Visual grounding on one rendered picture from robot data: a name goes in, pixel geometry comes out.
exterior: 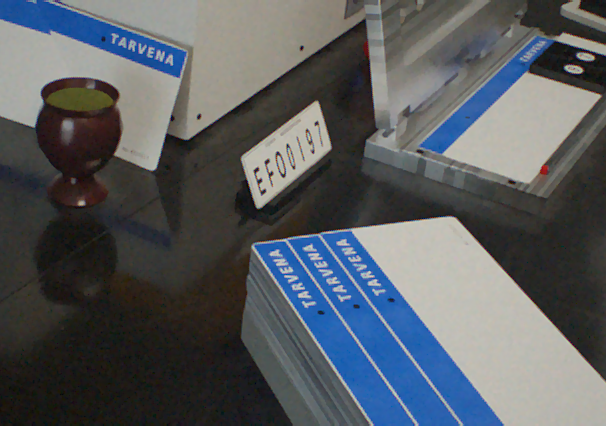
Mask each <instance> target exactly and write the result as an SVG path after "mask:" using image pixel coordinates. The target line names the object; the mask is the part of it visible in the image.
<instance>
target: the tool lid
mask: <svg viewBox="0 0 606 426"><path fill-rule="evenodd" d="M364 2H365V14H366V26H367V37H368V49H369V61H370V73H372V84H373V96H374V108H375V120H376V128H383V129H392V128H393V127H394V126H395V125H396V124H397V123H398V122H397V114H398V113H401V112H411V111H412V110H413V109H416V108H417V107H418V106H419V105H420V104H422V108H421V109H420V110H419V111H423V110H425V109H426V108H427V107H428V106H429V105H430V104H432V103H434V102H435V100H436V99H437V98H438V97H439V96H440V95H441V94H443V93H444V91H445V87H444V82H445V81H447V80H449V79H450V78H451V77H452V76H453V75H454V74H456V73H457V72H458V71H459V70H460V69H461V60H462V59H473V58H474V57H475V56H476V55H477V54H478V53H480V52H482V53H483V55H481V56H480V57H479V58H484V57H485V56H486V55H487V54H489V53H490V52H491V51H492V50H493V48H494V47H495V46H497V45H498V44H499V43H501V42H502V36H500V34H502V33H503V32H505V30H506V29H507V28H508V27H509V26H510V25H511V24H513V23H514V15H524V14H525V13H526V12H527V0H417V7H416V5H415V0H364ZM399 10H400V11H399Z"/></svg>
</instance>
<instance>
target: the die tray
mask: <svg viewBox="0 0 606 426"><path fill-rule="evenodd" d="M580 1H581V0H575V1H572V2H569V3H567V4H564V5H562V9H561V13H560V14H561V15H562V16H564V17H567V18H569V19H572V20H576V21H578V22H581V23H583V25H586V26H589V27H592V28H595V29H597V30H600V31H603V32H605V33H606V19H604V18H602V17H599V16H596V15H594V14H590V13H588V12H585V11H583V10H580V9H579V4H580Z"/></svg>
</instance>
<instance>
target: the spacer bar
mask: <svg viewBox="0 0 606 426"><path fill-rule="evenodd" d="M556 40H557V41H561V42H564V44H568V45H572V46H576V47H579V48H583V49H586V50H591V51H594V52H598V53H601V54H605V55H606V46H604V45H601V44H597V43H594V42H590V40H586V39H582V38H579V37H575V36H572V35H567V34H564V33H563V34H562V35H560V36H559V37H558V38H557V39H556Z"/></svg>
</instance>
